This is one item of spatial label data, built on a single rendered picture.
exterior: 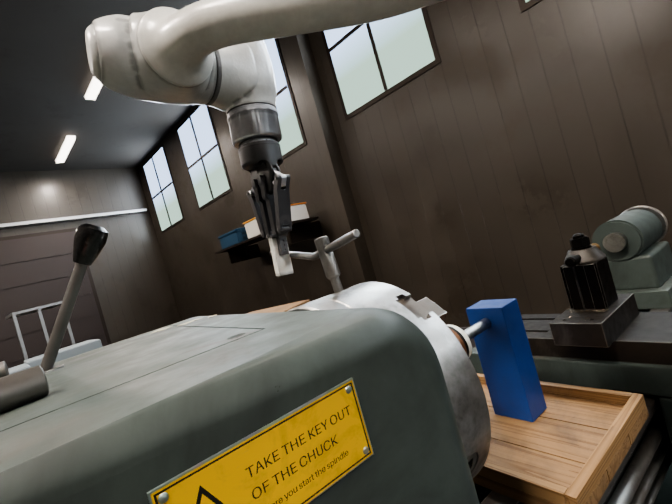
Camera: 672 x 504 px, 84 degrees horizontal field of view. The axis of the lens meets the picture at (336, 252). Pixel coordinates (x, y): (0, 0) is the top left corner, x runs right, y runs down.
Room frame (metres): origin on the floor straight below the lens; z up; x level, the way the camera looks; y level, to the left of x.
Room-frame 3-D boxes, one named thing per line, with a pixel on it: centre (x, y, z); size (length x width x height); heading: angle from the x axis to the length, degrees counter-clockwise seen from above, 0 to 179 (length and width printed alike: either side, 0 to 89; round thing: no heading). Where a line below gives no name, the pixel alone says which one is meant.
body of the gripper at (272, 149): (0.67, 0.09, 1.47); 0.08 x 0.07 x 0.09; 37
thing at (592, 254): (0.83, -0.53, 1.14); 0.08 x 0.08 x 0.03
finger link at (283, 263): (0.67, 0.10, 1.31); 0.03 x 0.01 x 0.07; 128
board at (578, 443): (0.71, -0.23, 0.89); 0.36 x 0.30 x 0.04; 36
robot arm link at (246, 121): (0.67, 0.08, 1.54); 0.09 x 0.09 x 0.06
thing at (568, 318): (0.82, -0.51, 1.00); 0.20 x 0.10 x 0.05; 126
